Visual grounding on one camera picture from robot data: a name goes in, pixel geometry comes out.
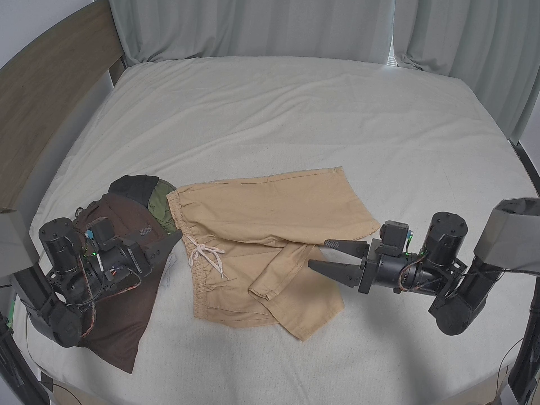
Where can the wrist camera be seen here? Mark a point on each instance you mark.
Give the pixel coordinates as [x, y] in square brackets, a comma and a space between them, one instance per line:
[394, 232]
[101, 232]

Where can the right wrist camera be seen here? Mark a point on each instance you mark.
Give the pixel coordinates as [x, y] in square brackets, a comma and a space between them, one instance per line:
[394, 232]

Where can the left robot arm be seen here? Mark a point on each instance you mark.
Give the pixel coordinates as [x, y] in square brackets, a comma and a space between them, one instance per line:
[63, 243]

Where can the black garment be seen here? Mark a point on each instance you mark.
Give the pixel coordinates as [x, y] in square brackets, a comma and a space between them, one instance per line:
[130, 188]

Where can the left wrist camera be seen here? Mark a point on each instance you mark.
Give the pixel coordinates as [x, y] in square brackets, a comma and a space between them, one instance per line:
[101, 232]

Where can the bed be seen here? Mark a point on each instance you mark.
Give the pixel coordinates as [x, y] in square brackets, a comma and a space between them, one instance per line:
[270, 112]

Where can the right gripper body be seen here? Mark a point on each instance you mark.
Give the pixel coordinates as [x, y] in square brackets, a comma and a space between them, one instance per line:
[388, 272]

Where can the olive green garment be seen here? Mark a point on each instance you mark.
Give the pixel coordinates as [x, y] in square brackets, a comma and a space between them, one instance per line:
[158, 203]

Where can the tan shorts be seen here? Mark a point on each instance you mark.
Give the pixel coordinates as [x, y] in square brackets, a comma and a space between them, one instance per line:
[261, 209]

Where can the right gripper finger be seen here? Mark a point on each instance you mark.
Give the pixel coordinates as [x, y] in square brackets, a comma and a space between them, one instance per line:
[352, 248]
[344, 273]

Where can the window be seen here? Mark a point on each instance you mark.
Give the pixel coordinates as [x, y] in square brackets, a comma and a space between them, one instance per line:
[392, 61]

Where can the pale green curtain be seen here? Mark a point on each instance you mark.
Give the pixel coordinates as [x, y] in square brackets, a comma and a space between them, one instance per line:
[472, 23]
[253, 15]

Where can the brown garment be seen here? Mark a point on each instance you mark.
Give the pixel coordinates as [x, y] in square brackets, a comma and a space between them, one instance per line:
[122, 327]

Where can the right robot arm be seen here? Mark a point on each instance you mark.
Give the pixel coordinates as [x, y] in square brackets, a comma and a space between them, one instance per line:
[447, 238]

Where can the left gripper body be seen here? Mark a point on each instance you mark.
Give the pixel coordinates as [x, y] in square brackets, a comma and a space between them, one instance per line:
[126, 262]

